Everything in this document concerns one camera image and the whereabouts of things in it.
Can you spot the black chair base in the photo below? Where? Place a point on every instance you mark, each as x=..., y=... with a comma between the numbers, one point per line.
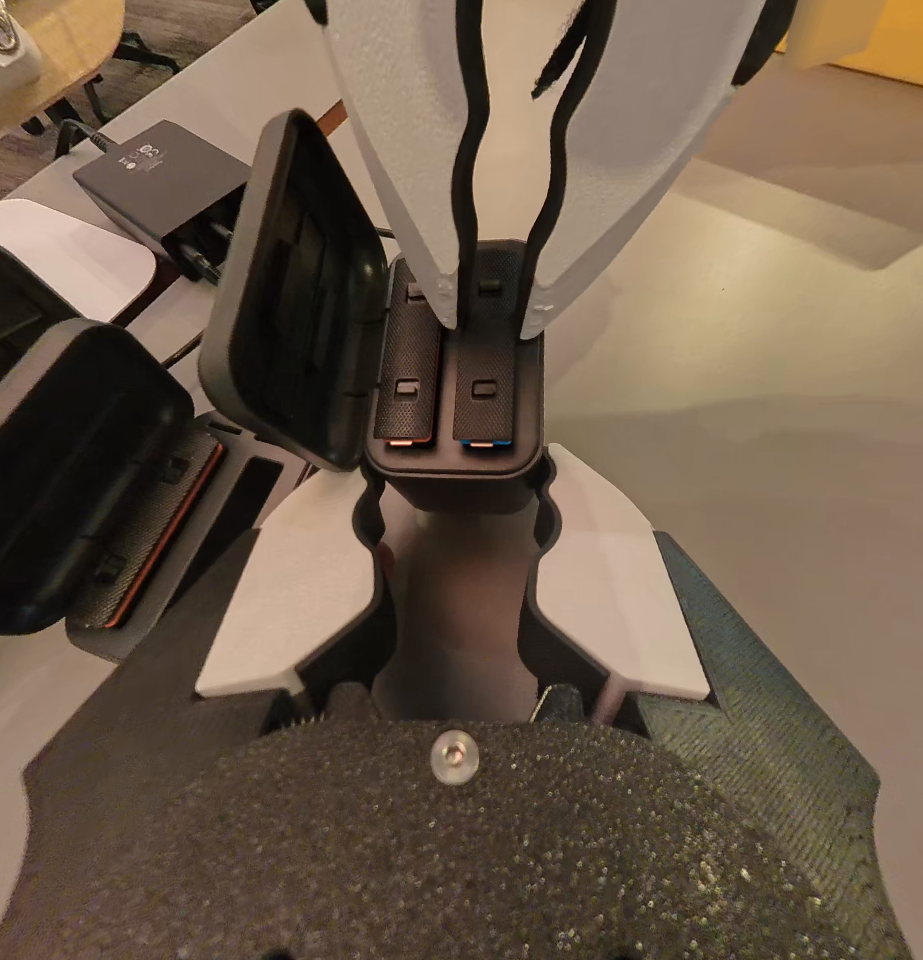
x=95, y=97

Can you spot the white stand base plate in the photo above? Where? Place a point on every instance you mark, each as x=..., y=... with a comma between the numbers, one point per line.
x=71, y=247

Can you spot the black battery orange rim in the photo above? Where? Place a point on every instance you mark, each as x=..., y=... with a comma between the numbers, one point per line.
x=154, y=540
x=405, y=360

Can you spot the black battery blue rim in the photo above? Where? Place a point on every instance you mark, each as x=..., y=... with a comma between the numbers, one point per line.
x=488, y=405

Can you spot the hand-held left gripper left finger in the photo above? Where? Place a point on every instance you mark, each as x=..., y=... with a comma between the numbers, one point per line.
x=296, y=600

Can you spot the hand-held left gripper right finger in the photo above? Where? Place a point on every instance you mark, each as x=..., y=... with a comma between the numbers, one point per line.
x=619, y=600

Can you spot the black charging hub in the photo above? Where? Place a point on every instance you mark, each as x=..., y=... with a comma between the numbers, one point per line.
x=169, y=172

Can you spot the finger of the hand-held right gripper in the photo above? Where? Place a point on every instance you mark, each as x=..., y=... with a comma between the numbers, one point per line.
x=641, y=112
x=401, y=112

